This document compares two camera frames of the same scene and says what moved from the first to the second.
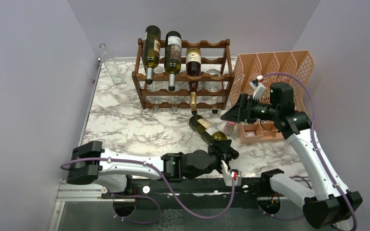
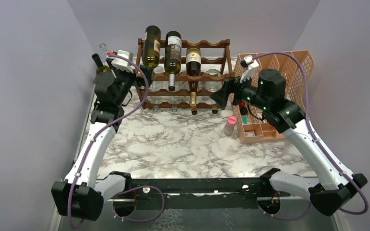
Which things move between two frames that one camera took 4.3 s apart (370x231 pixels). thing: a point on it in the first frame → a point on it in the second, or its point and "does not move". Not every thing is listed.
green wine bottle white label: [173, 52] does not move
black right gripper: [237, 114] → [233, 86]
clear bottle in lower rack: [213, 86] does not move
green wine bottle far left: [151, 51] does not move
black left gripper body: [216, 156] → [125, 80]
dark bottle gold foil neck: [193, 68] does not move
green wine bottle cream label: [209, 133] → [101, 67]
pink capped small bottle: [228, 129] does not move
